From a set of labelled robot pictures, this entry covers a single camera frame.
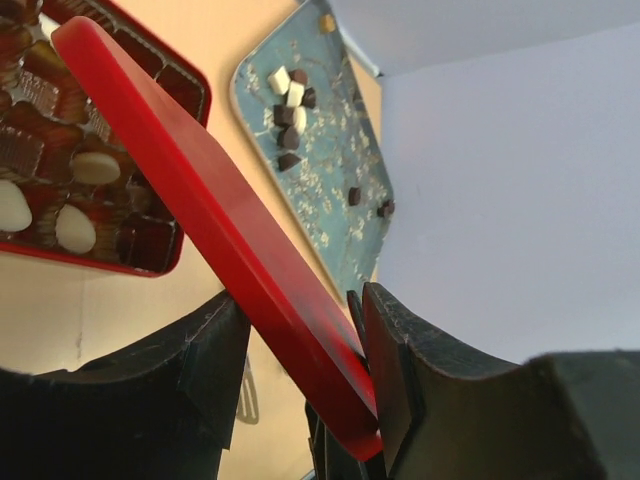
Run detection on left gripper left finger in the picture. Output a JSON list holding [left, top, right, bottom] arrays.
[[1, 293, 250, 479]]

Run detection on white square chocolate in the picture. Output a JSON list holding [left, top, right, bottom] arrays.
[[268, 66, 291, 95]]

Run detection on blue floral tray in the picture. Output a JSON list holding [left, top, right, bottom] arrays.
[[230, 1, 395, 295]]

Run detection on red chocolate box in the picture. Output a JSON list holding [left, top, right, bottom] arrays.
[[1, 1, 211, 277]]

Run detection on dark chocolate at tray corner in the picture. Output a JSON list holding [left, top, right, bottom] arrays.
[[377, 199, 395, 219]]

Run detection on red box lid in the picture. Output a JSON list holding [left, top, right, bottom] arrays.
[[52, 16, 382, 461]]

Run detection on white round chocolate box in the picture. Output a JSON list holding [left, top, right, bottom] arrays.
[[71, 152, 121, 185]]

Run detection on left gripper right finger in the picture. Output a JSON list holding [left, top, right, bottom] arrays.
[[347, 283, 639, 479]]

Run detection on dark chocolate tray far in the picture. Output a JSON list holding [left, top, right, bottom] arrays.
[[348, 187, 361, 206]]

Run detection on metal tongs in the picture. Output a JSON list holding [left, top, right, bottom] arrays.
[[236, 357, 260, 425]]

